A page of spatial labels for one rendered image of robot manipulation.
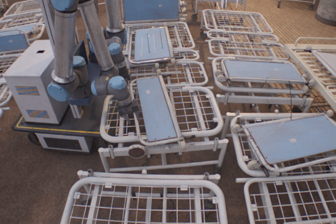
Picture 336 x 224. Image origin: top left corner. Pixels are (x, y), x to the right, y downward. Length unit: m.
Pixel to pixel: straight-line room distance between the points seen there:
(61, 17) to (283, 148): 1.49
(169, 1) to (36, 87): 1.98
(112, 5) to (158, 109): 0.85
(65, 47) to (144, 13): 2.00
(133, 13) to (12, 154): 2.15
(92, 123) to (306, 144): 1.62
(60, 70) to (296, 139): 1.56
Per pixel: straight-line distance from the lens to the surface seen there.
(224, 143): 1.74
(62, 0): 1.23
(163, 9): 3.23
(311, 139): 1.83
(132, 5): 3.21
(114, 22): 1.98
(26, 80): 1.95
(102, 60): 1.49
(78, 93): 1.76
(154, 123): 1.71
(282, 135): 1.77
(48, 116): 2.13
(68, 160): 2.32
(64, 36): 1.34
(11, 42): 3.15
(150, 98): 1.90
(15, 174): 2.45
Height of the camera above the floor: 1.76
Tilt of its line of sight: 40 degrees down
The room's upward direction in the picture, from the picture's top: straight up
